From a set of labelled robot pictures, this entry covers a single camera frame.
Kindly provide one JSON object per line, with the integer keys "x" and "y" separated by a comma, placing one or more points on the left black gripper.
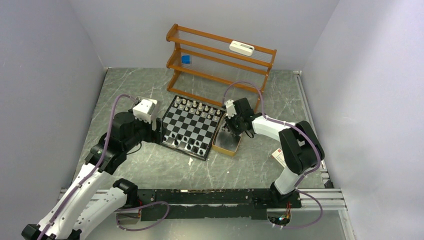
{"x": 155, "y": 136}

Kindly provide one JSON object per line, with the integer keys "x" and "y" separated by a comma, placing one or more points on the black base frame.
{"x": 205, "y": 203}

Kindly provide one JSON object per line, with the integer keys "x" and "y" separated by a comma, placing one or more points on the black and white chessboard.
{"x": 193, "y": 120}

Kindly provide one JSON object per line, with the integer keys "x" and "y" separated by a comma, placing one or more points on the white rectangular device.
{"x": 241, "y": 48}

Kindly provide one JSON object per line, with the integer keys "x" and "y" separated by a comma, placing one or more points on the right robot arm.
{"x": 301, "y": 149}

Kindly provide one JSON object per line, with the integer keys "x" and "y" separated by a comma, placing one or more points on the orange wooden shelf rack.
{"x": 211, "y": 59}

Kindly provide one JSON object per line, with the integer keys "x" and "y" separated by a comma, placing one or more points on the blue cube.
{"x": 186, "y": 59}

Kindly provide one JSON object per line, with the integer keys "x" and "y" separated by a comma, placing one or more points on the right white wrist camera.
{"x": 230, "y": 108}

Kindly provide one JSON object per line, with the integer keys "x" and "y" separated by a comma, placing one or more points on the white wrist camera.
{"x": 142, "y": 111}
{"x": 230, "y": 108}

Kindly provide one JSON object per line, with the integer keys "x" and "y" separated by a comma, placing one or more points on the silver tin box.
{"x": 157, "y": 104}

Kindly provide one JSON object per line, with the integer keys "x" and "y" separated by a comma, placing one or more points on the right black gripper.
{"x": 232, "y": 130}

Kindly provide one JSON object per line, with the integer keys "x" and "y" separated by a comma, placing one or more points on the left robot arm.
{"x": 72, "y": 218}

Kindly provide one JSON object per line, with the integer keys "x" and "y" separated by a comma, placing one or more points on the white labelled card box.
{"x": 279, "y": 156}

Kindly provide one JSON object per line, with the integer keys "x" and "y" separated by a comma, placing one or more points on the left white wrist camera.
{"x": 142, "y": 111}

